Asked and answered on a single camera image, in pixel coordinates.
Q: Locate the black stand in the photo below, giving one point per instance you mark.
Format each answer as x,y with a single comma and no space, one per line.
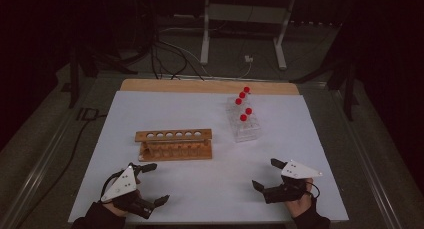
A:
74,79
348,89

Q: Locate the person's right hand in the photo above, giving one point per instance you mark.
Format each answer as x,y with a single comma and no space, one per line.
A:
298,207

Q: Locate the clear plastic test tube rack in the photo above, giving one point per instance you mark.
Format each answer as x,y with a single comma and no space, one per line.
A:
246,133

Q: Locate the person's left hand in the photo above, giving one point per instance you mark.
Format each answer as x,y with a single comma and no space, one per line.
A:
116,210

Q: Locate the power strip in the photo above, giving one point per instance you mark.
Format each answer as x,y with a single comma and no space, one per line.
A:
310,23

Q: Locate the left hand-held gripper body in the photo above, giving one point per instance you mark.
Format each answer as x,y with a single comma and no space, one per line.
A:
121,185

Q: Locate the white table mat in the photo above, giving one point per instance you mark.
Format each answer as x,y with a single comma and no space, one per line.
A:
206,189

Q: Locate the dark equipment with red light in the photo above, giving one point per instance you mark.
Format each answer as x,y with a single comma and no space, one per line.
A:
145,9

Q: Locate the white metal stand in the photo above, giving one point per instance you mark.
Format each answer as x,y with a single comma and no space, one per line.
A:
204,39

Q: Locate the wooden test tube rack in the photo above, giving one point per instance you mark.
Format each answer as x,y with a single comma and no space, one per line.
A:
173,134

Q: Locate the aluminium frame rail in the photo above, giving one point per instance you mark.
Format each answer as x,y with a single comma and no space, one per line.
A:
33,177
366,175

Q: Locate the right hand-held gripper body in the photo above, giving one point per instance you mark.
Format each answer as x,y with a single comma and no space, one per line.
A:
298,170

